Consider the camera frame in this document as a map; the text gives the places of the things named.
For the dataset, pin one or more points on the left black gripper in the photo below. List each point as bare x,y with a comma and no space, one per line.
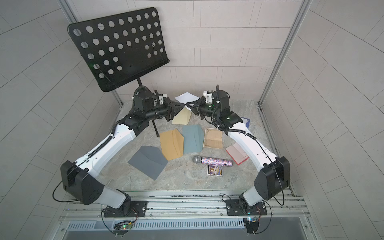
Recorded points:
170,109

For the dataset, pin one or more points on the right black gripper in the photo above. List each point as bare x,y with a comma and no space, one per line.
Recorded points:
200,108

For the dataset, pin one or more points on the cream yellow envelope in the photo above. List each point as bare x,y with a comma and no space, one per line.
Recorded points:
182,118

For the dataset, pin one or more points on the blue floral white letter paper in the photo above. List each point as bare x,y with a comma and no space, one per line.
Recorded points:
186,98

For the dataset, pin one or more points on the light blue envelope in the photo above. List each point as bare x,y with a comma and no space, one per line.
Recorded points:
193,139

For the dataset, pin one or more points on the tan kraft envelope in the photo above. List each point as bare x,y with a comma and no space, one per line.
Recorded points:
172,144

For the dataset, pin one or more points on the dark grey envelope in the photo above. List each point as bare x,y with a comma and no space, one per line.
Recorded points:
149,160

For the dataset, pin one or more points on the pink white letter paper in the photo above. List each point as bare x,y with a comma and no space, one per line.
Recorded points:
237,153

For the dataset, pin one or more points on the blue bordered white letter paper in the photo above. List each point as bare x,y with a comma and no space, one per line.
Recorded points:
246,121

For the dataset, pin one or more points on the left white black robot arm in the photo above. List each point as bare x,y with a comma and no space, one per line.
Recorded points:
79,177

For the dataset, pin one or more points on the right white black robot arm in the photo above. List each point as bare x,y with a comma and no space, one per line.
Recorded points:
273,172

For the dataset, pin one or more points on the black perforated music stand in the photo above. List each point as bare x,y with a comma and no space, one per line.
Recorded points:
121,48

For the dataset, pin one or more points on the purple glitter microphone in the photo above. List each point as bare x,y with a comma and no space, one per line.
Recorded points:
212,161

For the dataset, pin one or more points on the small colourful card box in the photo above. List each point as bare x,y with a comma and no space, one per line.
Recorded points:
216,171

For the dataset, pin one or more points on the right circuit board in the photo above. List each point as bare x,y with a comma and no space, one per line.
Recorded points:
251,225

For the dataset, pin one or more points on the circuit board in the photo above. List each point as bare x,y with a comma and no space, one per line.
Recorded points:
251,225
122,228

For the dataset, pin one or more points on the left circuit board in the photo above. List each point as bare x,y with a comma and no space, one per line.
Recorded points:
122,228

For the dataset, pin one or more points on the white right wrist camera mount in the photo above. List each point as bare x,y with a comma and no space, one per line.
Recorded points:
208,96

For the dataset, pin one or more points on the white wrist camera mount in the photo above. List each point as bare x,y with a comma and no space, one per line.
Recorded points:
161,98
208,96

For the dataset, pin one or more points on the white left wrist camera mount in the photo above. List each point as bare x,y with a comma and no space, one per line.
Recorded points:
161,98

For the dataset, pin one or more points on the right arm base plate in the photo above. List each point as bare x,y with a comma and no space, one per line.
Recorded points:
234,208

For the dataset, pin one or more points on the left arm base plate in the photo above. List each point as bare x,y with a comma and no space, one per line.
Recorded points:
128,209

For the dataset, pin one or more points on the aluminium mounting rail frame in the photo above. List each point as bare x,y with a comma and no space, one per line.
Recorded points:
189,204

